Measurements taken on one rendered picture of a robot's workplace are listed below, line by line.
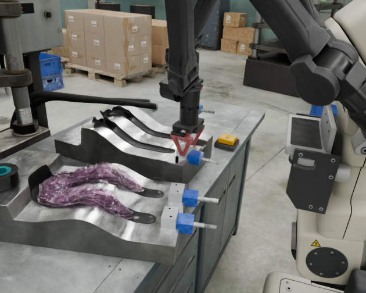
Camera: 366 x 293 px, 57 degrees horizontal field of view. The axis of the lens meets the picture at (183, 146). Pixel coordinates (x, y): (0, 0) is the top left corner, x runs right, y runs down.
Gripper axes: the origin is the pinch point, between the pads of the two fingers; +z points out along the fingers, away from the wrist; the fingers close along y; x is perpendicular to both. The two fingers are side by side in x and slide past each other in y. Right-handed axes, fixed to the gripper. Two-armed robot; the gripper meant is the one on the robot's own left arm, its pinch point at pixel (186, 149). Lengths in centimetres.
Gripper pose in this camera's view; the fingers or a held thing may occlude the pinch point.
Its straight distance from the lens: 104.6
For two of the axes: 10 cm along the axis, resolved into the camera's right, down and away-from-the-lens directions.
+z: -0.5, 9.0, 4.4
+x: 9.1, 2.2, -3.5
